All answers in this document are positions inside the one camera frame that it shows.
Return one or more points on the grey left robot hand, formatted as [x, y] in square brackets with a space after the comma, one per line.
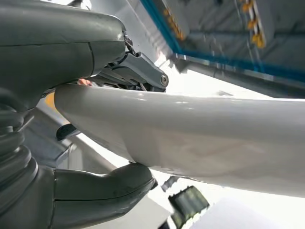
[59, 47]

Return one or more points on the dark ribbed block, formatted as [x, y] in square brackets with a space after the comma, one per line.
[188, 202]

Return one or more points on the blue overhead crane beam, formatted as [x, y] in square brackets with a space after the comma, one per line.
[238, 61]

